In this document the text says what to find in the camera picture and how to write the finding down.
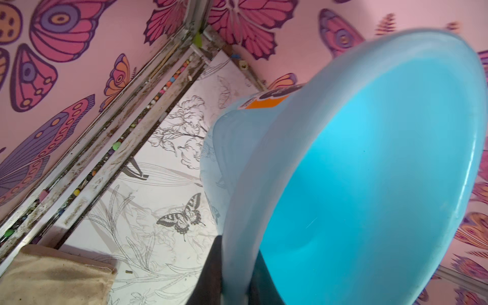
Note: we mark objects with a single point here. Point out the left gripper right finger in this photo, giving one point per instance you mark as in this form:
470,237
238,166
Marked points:
262,290

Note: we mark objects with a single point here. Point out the beige worn cloth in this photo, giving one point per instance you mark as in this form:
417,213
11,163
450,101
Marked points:
42,275

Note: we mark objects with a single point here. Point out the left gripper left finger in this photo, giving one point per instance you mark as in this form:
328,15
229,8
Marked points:
209,285

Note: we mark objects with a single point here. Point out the blue bucket white handle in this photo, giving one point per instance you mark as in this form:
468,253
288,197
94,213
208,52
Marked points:
353,184

